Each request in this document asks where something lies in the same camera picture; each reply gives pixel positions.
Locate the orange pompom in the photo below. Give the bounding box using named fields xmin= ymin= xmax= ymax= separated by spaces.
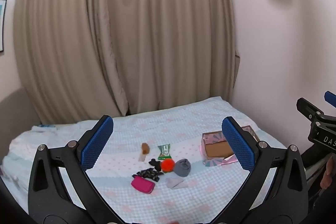
xmin=160 ymin=159 xmax=176 ymax=173

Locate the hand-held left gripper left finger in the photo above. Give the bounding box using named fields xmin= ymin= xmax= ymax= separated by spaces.
xmin=28 ymin=115 xmax=124 ymax=224

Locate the black patterned cloth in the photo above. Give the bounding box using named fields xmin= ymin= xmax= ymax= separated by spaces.
xmin=132 ymin=168 xmax=164 ymax=183

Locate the green snack packet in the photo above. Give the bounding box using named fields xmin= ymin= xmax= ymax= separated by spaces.
xmin=157 ymin=144 xmax=171 ymax=161

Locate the light grey cloth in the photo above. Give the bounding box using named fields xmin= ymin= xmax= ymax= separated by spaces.
xmin=165 ymin=177 xmax=185 ymax=190

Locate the beige curtain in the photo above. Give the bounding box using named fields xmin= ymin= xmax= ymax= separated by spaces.
xmin=13 ymin=0 xmax=241 ymax=125

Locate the printed cardboard box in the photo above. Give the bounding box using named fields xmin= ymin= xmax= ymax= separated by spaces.
xmin=200 ymin=125 xmax=261 ymax=167

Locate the magenta pouch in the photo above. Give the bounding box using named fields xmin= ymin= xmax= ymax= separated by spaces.
xmin=131 ymin=176 xmax=155 ymax=194

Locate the framed wall picture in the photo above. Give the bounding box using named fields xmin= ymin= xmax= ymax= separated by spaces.
xmin=0 ymin=0 xmax=7 ymax=53

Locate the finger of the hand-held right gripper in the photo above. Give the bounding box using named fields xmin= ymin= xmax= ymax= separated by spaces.
xmin=324 ymin=91 xmax=336 ymax=104
xmin=296 ymin=97 xmax=326 ymax=123

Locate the small black sock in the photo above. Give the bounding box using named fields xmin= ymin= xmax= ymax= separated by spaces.
xmin=148 ymin=158 xmax=165 ymax=172

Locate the person's right hand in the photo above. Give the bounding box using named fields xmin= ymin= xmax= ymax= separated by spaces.
xmin=321 ymin=160 xmax=334 ymax=189

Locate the light blue printed bedsheet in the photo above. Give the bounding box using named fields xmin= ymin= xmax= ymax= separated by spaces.
xmin=0 ymin=96 xmax=288 ymax=224

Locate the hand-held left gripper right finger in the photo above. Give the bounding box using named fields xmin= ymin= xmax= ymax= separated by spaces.
xmin=213 ymin=116 xmax=308 ymax=224

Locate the small brown and white toy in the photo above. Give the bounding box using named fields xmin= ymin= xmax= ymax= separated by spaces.
xmin=138 ymin=142 xmax=151 ymax=162

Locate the grey sock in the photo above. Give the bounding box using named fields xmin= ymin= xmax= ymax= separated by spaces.
xmin=173 ymin=158 xmax=192 ymax=178

